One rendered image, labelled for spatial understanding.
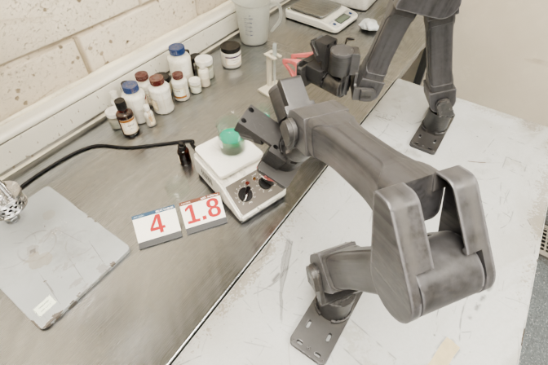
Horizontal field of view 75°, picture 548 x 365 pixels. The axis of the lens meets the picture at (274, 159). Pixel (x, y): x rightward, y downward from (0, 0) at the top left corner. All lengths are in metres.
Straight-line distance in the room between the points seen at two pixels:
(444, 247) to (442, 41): 0.62
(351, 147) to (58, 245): 0.66
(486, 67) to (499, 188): 1.17
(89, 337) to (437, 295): 0.60
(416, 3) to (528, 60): 1.29
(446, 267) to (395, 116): 0.80
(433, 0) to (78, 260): 0.88
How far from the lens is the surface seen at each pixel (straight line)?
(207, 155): 0.83
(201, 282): 0.75
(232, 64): 1.27
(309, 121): 0.47
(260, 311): 0.71
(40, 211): 0.96
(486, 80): 2.14
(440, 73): 0.96
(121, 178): 0.96
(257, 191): 0.80
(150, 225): 0.82
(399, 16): 0.86
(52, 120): 1.09
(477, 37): 2.06
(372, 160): 0.38
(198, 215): 0.81
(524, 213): 1.00
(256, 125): 0.61
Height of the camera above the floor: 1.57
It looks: 46 degrees down
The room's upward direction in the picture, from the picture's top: straight up
